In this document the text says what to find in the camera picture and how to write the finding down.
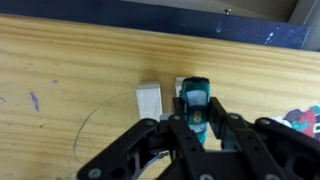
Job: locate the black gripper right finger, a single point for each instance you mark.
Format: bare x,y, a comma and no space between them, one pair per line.
266,143

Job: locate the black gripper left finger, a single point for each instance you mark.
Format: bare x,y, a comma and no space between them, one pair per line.
133,140

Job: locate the teal toy car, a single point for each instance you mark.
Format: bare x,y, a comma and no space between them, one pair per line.
196,100

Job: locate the pale wooden block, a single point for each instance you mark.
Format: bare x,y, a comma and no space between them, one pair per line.
149,100
179,87

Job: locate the light wooden table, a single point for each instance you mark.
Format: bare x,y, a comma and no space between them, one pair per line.
66,66

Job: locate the dark blue rug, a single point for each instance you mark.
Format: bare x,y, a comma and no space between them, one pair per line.
133,20

